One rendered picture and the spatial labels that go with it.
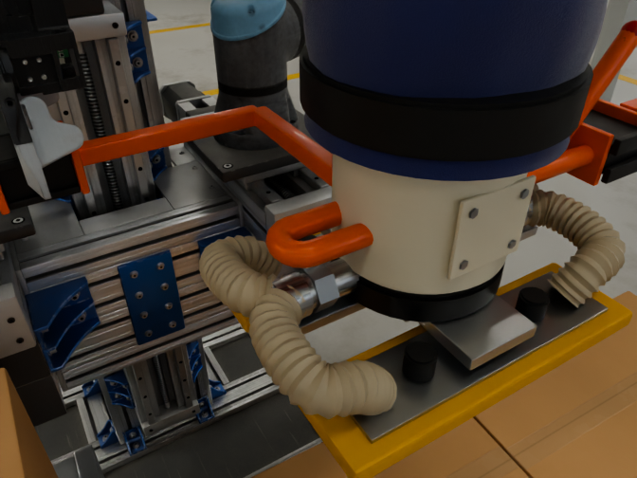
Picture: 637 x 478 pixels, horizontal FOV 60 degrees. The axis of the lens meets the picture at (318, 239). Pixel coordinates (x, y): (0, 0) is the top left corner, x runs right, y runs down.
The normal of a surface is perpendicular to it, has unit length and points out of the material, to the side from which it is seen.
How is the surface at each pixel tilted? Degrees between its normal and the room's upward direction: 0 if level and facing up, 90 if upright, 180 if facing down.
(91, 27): 90
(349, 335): 0
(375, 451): 0
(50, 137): 57
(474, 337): 0
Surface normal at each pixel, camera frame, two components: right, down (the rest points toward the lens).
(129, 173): 0.51, 0.50
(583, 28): 0.70, 0.51
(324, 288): 0.45, 0.02
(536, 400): 0.00, -0.82
